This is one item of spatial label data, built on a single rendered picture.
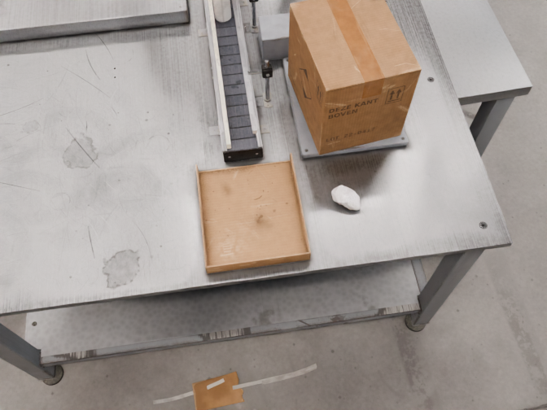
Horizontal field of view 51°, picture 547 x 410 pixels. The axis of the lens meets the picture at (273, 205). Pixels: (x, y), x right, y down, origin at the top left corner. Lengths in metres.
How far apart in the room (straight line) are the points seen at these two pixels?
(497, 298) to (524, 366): 0.27
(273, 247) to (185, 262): 0.22
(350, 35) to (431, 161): 0.42
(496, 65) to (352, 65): 0.63
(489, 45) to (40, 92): 1.38
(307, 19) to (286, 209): 0.49
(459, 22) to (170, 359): 1.56
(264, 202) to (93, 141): 0.52
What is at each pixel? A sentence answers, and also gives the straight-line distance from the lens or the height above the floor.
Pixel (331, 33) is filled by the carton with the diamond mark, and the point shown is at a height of 1.12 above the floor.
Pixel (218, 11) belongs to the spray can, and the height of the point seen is 0.92.
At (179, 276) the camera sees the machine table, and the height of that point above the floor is 0.83.
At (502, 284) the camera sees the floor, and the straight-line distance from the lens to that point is 2.47.
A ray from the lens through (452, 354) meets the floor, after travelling 2.32.
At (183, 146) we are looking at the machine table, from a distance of 1.63.
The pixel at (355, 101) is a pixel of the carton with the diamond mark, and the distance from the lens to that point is 1.43.
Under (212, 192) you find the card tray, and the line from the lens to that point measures 1.53.
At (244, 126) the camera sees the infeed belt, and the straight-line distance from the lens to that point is 1.59.
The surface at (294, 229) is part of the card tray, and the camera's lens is 1.47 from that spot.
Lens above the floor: 2.15
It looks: 61 degrees down
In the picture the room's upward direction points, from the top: 1 degrees counter-clockwise
